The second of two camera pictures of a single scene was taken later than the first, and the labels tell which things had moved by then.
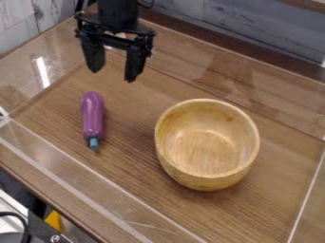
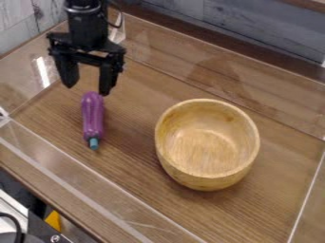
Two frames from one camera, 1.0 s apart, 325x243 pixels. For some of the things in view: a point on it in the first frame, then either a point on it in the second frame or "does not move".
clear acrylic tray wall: [75, 195] does not move
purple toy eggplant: [93, 117] does not move
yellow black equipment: [50, 227] does not move
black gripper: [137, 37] to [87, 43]
